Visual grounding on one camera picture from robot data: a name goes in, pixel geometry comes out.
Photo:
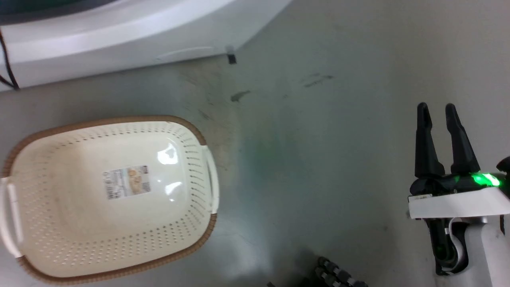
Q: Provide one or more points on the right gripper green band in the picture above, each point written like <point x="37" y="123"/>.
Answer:
<point x="458" y="199"/>

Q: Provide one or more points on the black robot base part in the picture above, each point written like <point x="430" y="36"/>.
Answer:
<point x="334" y="275"/>

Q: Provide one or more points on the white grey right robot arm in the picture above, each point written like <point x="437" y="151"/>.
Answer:
<point x="474" y="247"/>

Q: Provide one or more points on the black washing machine foot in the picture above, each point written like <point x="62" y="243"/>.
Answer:
<point x="231" y="56"/>

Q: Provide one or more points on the white washing machine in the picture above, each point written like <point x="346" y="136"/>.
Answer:
<point x="119" y="32"/>

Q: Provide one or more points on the cream perforated laundry basket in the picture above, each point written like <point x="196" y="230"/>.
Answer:
<point x="79" y="223"/>

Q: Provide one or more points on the printed paper label sticker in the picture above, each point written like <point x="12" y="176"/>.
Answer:
<point x="126" y="182"/>

